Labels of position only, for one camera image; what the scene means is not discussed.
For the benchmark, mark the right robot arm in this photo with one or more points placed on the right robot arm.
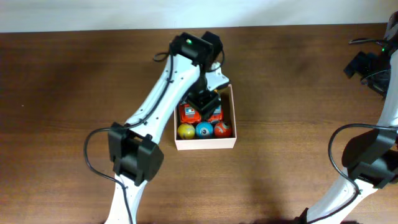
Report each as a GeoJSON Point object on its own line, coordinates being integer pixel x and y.
{"type": "Point", "coordinates": [369, 160]}

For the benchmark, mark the orange toy ball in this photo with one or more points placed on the orange toy ball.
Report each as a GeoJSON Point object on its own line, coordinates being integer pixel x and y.
{"type": "Point", "coordinates": [223, 129]}

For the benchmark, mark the blue toy ball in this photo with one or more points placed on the blue toy ball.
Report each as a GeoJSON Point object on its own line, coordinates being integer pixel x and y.
{"type": "Point", "coordinates": [204, 130]}

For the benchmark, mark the red fire truck grey top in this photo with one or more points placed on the red fire truck grey top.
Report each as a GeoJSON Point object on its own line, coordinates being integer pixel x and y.
{"type": "Point", "coordinates": [188, 114]}

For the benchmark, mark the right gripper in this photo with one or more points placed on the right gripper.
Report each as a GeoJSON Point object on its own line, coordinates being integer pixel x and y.
{"type": "Point", "coordinates": [359, 65]}

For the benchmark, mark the yellow toy ball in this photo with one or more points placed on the yellow toy ball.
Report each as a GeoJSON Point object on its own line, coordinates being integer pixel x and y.
{"type": "Point", "coordinates": [186, 131]}

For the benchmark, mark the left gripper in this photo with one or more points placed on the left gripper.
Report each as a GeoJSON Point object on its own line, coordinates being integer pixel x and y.
{"type": "Point", "coordinates": [205, 107]}

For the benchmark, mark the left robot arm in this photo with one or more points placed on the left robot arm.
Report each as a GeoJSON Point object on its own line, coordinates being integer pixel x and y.
{"type": "Point", "coordinates": [188, 76]}

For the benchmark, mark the open cardboard box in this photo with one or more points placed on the open cardboard box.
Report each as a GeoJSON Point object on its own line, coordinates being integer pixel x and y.
{"type": "Point", "coordinates": [227, 101]}

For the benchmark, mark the red fire truck yellow ladder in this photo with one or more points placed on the red fire truck yellow ladder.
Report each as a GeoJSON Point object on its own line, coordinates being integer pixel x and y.
{"type": "Point", "coordinates": [217, 115]}

